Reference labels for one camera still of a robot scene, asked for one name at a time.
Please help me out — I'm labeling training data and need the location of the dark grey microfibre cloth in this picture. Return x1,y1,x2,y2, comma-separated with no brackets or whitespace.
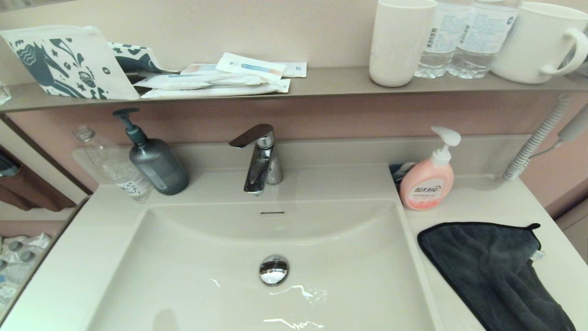
417,222,577,331

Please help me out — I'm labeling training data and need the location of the large white teal print pouch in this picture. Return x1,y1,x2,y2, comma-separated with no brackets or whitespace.
0,25,140,101

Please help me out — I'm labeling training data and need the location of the grey wall shelf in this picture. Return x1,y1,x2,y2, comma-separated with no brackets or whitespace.
0,67,588,114

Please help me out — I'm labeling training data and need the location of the white packet with blue toothbrush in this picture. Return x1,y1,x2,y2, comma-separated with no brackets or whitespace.
216,52,286,82

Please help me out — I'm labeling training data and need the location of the chrome sink faucet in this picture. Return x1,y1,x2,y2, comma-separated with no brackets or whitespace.
243,133,283,196

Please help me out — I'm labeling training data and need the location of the clear empty plastic bottle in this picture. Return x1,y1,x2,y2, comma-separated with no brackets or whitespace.
73,126,154,204

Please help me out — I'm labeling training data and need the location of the chrome faucet lever handle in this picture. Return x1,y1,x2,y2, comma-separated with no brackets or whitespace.
229,124,275,150

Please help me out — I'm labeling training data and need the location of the long white plastic packet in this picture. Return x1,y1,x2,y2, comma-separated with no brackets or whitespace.
133,72,269,90

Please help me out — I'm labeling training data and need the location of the small white teal print pouch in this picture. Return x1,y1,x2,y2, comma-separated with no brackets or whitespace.
107,42,179,74

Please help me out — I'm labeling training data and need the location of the pink hand soap pump bottle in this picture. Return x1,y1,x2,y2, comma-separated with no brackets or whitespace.
399,126,461,211

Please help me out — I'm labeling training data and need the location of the white packet with peach print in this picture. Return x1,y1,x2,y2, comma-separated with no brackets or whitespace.
180,63,230,76

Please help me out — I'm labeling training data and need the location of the white plain tumbler cup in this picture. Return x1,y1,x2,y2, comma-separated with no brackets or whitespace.
369,0,438,88

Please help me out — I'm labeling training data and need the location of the small dark packet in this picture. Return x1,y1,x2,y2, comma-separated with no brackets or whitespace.
389,162,418,185

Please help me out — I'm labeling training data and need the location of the white coiled cord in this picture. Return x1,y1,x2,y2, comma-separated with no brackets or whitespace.
503,94,572,181

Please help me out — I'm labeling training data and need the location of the grey blue object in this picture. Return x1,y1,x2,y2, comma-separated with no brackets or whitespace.
0,152,20,177

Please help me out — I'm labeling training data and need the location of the white ribbed mug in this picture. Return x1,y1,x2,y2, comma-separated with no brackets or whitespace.
490,1,588,85

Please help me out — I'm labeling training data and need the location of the chrome drain stopper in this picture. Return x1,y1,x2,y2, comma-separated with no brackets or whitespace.
259,254,289,286

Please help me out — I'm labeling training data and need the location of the grey pump dispenser bottle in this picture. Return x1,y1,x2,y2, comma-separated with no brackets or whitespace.
113,108,189,196

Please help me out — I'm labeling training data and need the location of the plastic wrapped bottle pack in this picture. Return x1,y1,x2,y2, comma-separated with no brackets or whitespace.
0,232,53,313

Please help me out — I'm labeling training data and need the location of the small white square packet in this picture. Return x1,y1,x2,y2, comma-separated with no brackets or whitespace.
280,62,307,78

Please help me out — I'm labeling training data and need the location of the clear water bottle white label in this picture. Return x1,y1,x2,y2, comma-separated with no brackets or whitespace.
447,0,523,79
414,0,475,79

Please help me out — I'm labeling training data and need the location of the white ceramic sink basin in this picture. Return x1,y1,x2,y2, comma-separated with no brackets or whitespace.
87,199,441,331

